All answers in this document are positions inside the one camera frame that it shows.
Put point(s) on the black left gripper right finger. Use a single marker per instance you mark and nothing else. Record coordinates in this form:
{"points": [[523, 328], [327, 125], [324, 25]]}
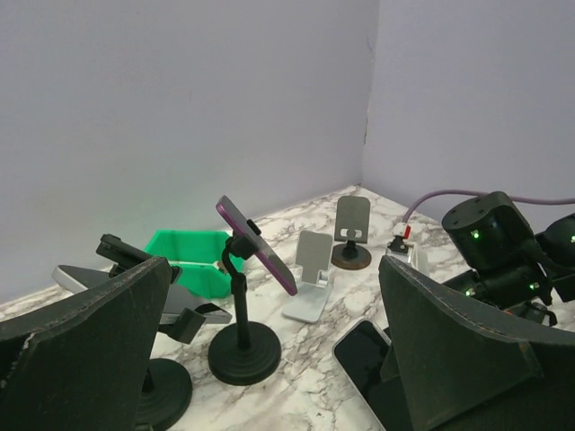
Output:
{"points": [[465, 365]]}

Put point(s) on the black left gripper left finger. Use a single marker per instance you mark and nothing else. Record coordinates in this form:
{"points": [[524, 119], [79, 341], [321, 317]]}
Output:
{"points": [[80, 363]]}

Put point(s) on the black phone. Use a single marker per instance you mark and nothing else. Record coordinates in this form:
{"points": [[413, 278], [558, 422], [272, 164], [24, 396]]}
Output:
{"points": [[387, 401]]}

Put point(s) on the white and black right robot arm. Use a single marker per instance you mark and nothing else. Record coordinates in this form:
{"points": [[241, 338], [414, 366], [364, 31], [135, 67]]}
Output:
{"points": [[511, 267]]}

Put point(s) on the black clamp phone stand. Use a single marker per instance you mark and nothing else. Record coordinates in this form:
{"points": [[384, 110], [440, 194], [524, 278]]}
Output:
{"points": [[123, 255]]}

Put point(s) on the black round base phone stand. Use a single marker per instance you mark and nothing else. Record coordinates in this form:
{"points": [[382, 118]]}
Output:
{"points": [[245, 352]]}

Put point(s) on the silver folding phone stand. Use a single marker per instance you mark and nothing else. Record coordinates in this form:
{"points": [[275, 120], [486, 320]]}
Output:
{"points": [[313, 256]]}

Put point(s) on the brown base phone stand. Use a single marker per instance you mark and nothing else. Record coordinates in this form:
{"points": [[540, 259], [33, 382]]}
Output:
{"points": [[351, 232]]}

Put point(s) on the purple case phone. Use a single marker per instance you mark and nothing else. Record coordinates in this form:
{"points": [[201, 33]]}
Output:
{"points": [[238, 222]]}

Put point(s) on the green plastic bin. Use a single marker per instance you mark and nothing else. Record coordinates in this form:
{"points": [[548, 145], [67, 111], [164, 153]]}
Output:
{"points": [[198, 254]]}

